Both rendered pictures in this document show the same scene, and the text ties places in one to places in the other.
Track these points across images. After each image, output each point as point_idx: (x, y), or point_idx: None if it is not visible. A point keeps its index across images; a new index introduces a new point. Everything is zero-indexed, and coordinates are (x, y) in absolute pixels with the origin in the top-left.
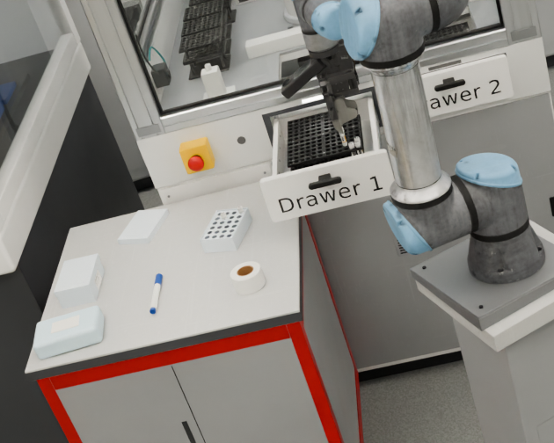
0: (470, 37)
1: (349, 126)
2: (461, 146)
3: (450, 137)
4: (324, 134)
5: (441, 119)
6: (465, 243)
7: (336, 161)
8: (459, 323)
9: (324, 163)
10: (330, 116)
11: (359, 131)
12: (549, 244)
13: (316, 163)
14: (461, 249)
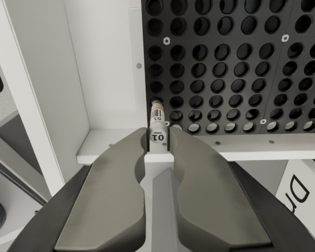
0: None
1: (280, 109)
2: (254, 171)
3: (262, 174)
4: (276, 41)
5: (278, 188)
6: (6, 183)
7: (27, 96)
8: None
9: (21, 60)
10: (64, 185)
11: (228, 133)
12: None
13: (181, 2)
14: None
